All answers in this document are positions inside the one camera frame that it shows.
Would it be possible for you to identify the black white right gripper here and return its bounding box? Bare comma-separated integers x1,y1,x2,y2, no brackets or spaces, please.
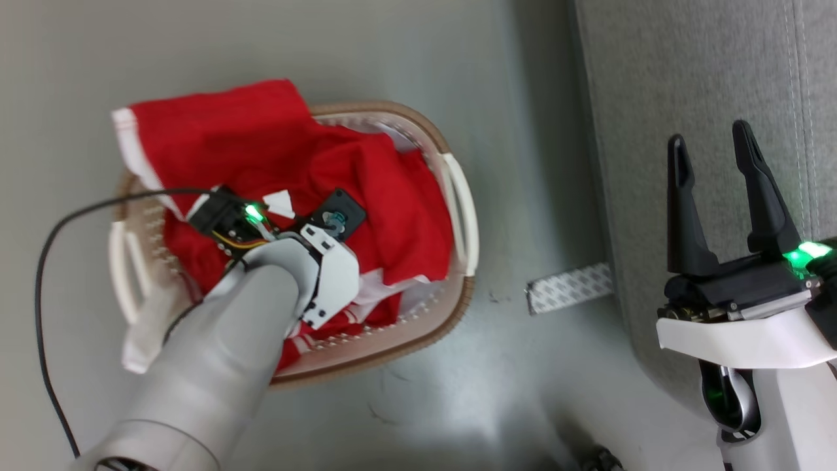
656,120,837,370

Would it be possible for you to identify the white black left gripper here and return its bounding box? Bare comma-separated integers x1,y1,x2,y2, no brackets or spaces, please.
188,188,361,330

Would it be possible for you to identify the red clothing with white trim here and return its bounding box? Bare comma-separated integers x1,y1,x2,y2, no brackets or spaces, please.
111,79,455,372

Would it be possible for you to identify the white brown-rimmed laundry basket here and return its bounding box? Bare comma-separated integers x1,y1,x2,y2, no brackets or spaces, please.
108,100,480,392

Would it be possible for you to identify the grey fabric sofa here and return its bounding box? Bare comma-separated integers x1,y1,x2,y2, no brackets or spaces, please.
568,0,837,419

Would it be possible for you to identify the white patterned tape strip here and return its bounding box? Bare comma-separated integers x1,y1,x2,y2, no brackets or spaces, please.
526,263,614,316

